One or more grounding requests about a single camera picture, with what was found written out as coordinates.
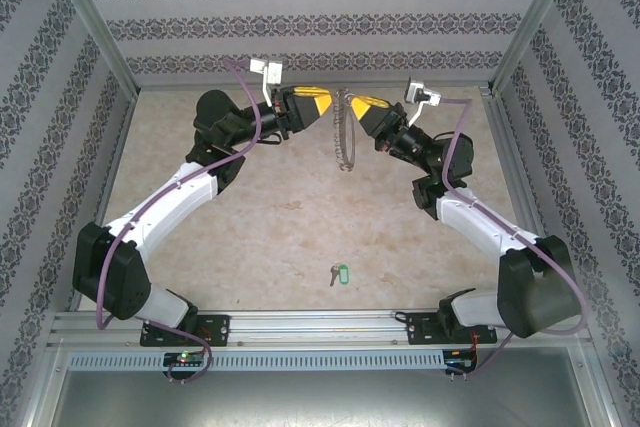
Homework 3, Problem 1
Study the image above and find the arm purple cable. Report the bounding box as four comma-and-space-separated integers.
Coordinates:
94, 56, 261, 386
439, 98, 587, 383

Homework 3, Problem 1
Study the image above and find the slotted grey cable duct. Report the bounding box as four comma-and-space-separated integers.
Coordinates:
67, 350, 447, 373

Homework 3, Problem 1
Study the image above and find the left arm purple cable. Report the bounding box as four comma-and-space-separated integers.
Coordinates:
94, 56, 261, 386

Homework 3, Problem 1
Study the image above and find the aluminium frame post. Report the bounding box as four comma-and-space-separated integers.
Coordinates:
39, 0, 141, 94
491, 0, 585, 94

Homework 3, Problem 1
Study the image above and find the grey metal sheet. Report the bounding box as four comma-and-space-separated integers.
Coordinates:
49, 370, 614, 427

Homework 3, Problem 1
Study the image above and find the aluminium back rail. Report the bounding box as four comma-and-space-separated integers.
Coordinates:
135, 79, 495, 92

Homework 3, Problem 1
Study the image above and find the aluminium side rail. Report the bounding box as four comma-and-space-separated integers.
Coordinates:
479, 86, 594, 348
67, 89, 141, 312

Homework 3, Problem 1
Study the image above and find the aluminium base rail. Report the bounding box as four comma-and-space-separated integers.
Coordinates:
47, 310, 591, 349

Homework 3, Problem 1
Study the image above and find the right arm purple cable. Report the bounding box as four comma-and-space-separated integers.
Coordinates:
439, 98, 587, 383

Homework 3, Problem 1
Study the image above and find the small circuit board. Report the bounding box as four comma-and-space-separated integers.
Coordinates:
162, 350, 207, 369
443, 348, 480, 374

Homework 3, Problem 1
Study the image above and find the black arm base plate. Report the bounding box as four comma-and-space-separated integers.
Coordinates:
138, 313, 232, 348
404, 311, 500, 347

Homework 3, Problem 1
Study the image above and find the aluminium front frame beam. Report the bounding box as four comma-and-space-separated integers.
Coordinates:
572, 341, 629, 427
14, 341, 69, 427

